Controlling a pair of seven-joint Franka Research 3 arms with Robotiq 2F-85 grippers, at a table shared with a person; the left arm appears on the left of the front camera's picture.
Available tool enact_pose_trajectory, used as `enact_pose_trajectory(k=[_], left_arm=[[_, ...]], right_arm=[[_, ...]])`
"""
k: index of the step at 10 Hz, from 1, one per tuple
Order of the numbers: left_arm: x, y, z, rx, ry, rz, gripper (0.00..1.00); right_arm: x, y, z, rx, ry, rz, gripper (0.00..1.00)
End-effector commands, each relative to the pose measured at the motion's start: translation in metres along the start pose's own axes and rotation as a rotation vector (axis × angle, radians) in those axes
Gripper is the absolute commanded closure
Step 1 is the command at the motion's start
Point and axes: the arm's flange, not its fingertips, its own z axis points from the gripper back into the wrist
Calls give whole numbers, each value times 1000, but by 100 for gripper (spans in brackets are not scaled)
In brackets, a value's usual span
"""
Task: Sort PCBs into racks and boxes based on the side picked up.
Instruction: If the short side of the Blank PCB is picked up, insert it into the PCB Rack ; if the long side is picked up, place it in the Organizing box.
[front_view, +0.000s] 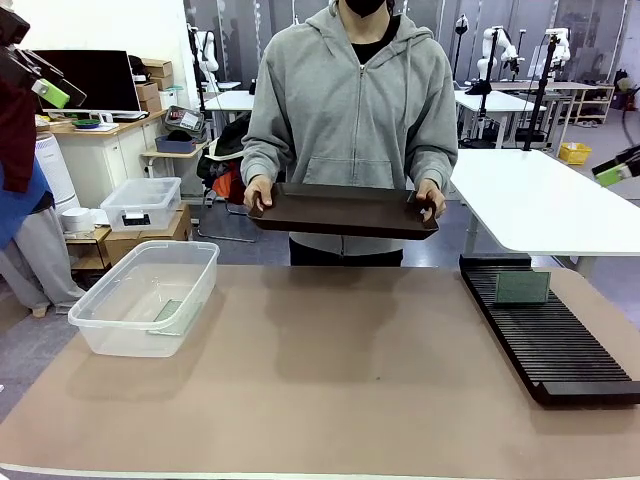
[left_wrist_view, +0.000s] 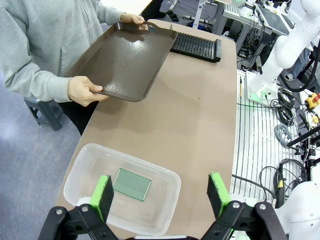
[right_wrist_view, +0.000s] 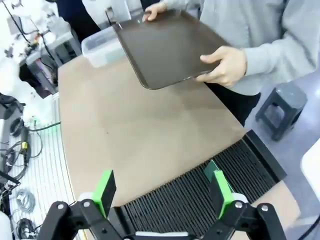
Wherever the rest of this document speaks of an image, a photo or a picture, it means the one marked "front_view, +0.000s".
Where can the blue hanging cloth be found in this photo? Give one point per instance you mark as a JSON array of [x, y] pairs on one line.
[[15, 210]]

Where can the green bowl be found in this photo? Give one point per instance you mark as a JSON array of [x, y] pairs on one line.
[[86, 123]]

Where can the chair piled with clothes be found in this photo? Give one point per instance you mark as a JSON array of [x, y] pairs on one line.
[[227, 185]]

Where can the yellow plastic crate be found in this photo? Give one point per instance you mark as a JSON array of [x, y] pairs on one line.
[[575, 154]]

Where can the person's right hand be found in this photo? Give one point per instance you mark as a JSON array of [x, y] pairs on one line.
[[257, 189]]

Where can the small wooden stand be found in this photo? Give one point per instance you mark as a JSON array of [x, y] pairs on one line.
[[90, 260]]

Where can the black clamp pole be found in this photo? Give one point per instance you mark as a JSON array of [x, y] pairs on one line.
[[539, 100]]

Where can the white cabinet wooden top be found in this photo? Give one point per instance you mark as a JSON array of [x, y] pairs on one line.
[[110, 155]]

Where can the white air purifier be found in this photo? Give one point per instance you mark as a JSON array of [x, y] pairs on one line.
[[52, 170]]

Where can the person's left forearm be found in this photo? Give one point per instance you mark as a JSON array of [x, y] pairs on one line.
[[435, 160]]

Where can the small cardboard box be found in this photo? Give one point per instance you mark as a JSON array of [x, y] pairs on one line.
[[150, 105], [157, 67], [146, 91]]

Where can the large white table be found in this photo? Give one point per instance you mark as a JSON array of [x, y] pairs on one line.
[[540, 200]]

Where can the grey hanging trousers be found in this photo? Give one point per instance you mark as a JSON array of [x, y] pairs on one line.
[[35, 265]]

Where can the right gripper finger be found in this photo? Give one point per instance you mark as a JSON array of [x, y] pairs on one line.
[[625, 159], [612, 177]]

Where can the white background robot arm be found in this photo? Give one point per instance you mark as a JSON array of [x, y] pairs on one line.
[[205, 50], [487, 55], [561, 50]]

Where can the small wooden side table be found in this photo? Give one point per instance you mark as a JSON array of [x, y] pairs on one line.
[[175, 157]]

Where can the blue plastic tub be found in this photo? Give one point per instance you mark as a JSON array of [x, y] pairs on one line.
[[175, 145]]

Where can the person's left hand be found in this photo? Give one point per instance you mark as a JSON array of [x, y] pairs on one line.
[[432, 192]]

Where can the white round device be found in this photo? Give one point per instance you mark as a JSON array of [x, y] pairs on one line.
[[77, 220]]

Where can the black tripod stand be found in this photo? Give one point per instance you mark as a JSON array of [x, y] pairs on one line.
[[482, 90]]

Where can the white background desk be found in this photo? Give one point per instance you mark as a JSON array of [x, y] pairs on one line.
[[230, 102], [505, 102]]

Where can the person's right forearm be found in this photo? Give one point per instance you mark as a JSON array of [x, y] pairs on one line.
[[260, 160]]

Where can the green PCB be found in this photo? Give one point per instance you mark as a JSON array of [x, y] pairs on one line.
[[170, 310], [522, 289]]

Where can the person in grey hoodie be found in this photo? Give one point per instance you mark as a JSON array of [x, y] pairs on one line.
[[350, 125]]

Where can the large cardboard box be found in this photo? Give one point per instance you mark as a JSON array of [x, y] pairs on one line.
[[165, 236]]

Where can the clear plastic bin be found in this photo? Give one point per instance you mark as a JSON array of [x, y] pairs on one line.
[[125, 345]]

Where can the dark brown tray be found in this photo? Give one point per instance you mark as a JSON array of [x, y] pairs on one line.
[[340, 210]]

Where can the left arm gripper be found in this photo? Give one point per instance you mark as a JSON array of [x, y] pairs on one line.
[[12, 27]]

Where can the black face mask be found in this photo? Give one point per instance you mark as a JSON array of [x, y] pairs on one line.
[[364, 6]]

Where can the black slotted rack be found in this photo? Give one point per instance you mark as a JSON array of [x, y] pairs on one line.
[[550, 340]]

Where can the wooden workbench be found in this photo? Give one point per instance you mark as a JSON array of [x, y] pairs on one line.
[[580, 87]]

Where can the black computer monitor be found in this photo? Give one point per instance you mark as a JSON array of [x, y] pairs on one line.
[[105, 75]]

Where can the lidded clear storage box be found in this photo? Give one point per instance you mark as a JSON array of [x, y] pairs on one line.
[[150, 200]]

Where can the person's black trousers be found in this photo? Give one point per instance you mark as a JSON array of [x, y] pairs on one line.
[[310, 257]]

